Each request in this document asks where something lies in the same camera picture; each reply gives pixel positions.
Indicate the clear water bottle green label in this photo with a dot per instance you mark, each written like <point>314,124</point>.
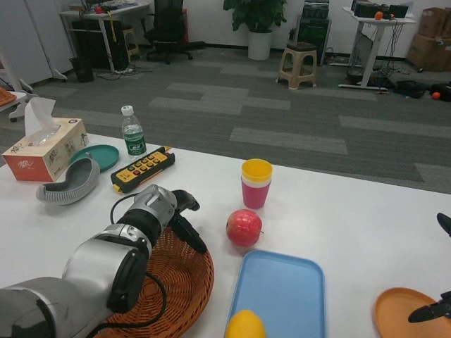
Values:
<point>134,141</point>

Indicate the green leafy plant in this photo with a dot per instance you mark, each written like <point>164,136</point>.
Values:
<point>255,14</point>

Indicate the orange fruit on desk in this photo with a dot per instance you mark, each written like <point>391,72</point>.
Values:
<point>378,15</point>

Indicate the white desk with clutter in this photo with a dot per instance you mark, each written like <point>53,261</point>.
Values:
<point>105,12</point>

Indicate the plain beige stool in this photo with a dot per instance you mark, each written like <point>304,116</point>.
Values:
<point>130,42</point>

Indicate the yellow plastic cup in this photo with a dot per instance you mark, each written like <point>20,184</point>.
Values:
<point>257,170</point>

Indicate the black cabinet under desk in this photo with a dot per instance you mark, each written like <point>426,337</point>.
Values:
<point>91,44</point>

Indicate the light blue plastic tray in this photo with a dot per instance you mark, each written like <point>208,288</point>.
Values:
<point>282,292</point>

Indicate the white plant pot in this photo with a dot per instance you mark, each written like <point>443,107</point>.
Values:
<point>259,45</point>

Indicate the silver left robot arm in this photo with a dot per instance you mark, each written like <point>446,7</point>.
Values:
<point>91,267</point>

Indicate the white small side table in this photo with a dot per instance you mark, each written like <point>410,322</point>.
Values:
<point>17,102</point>

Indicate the orange plastic plate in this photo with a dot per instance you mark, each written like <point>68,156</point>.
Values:
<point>394,310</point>

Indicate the teal plastic plate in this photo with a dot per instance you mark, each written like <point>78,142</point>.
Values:
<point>104,156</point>

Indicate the beige plastic stool dark seat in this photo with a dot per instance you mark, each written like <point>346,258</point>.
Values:
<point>297,60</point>

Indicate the black office chair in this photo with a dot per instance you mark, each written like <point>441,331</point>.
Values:
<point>167,24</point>

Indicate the yellow black remote controller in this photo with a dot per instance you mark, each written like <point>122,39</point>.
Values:
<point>142,169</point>

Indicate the black green equipment cabinet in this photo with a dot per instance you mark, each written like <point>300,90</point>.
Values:
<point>313,31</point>

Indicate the small orange ball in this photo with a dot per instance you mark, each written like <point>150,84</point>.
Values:
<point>436,96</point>

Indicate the white power strip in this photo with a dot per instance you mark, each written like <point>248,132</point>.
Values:
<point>124,70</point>

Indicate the black electronic equipment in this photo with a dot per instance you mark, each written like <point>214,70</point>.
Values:
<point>370,8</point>

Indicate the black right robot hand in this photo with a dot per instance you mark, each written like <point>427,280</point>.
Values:
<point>428,311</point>

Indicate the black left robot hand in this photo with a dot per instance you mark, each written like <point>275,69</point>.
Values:
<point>186,229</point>

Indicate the orange wicker tray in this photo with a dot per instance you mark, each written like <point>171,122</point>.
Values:
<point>6,96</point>

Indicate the flat black bag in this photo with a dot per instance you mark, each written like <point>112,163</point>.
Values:
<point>408,88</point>

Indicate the orange tissue box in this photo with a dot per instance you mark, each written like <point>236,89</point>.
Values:
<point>46,155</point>

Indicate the white standing desk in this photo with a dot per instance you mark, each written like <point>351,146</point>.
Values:
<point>373,45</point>

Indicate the white plastic cup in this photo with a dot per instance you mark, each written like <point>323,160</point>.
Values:
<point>247,184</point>

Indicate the red apple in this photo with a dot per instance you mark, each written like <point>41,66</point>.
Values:
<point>244,228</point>

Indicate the brown wicker basket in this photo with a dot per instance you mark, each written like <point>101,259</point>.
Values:
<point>185,276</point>

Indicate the pink plastic cup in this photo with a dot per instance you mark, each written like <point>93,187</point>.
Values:
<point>256,197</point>

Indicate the grey ribbed curved bowl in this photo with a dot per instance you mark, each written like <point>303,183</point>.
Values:
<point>75,176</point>

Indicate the stacked cardboard boxes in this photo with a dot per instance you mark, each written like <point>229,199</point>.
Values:
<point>431,42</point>

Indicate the bulky black bag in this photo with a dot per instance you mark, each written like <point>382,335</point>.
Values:
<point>444,91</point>

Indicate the yellow lemon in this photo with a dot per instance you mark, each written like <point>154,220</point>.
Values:
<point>245,325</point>

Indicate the white partition panel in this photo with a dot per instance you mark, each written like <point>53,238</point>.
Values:
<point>35,38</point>

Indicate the black mesh trash bin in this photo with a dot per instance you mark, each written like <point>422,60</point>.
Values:
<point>81,69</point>

